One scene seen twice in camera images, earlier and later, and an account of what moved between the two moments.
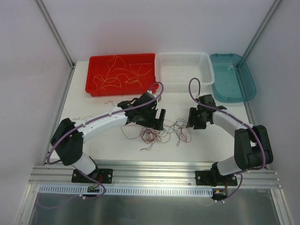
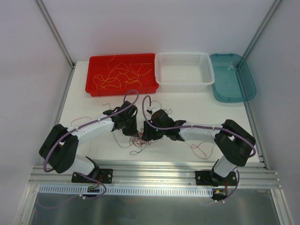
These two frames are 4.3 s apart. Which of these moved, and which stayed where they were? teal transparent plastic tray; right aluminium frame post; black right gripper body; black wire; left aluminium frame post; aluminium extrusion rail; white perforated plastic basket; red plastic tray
Moved: black wire; black right gripper body
Stayed: right aluminium frame post; white perforated plastic basket; teal transparent plastic tray; red plastic tray; left aluminium frame post; aluminium extrusion rail
